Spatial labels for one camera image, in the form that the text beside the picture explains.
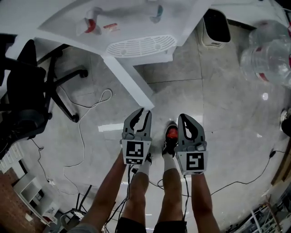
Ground long white floor cable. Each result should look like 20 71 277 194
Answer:
63 88 113 169

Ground black cable with adapter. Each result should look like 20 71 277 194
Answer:
210 149 287 197

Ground person's right forearm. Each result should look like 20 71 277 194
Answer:
190 174 221 233

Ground person's leg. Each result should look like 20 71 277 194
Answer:
122 172 150 221
158 167 184 223

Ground white trash bin black liner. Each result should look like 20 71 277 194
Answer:
201 8 231 49

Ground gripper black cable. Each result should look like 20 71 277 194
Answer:
156 175 191 219
104 163 139 230

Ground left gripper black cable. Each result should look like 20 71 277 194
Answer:
104 163 139 230

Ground clear bag of empty bottles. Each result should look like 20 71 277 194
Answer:
240 19 291 89

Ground person's right leg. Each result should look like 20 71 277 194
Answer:
158 167 184 223

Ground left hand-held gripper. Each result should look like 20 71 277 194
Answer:
120 107 153 166

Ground white slotted drip tray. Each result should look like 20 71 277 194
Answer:
106 34 178 58

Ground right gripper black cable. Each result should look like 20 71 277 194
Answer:
156 175 191 219

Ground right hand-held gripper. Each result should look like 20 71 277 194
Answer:
174 113 209 176

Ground person's white sock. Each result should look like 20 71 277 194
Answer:
137 159 152 176
163 152 177 172

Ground white open shelf unit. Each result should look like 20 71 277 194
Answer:
12 174 58 226

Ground thin black floor cable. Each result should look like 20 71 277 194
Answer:
30 138 60 195

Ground black mesh office chair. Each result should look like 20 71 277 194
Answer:
0 33 89 146

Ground person's right red black shoe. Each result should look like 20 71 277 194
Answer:
161 121 179 159

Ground person's right white sock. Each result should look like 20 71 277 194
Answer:
163 152 177 172

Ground person's left white sock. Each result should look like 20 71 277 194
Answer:
137 159 152 176

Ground person's left leg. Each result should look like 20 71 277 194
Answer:
122 172 150 221

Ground person's left forearm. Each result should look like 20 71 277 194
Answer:
78 149 127 229

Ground person's grey shirt sleeve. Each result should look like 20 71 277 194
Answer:
68 223 98 233

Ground brown wooden step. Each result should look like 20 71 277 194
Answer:
270 149 291 187

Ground person's black shorts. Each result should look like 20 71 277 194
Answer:
115 216 188 233

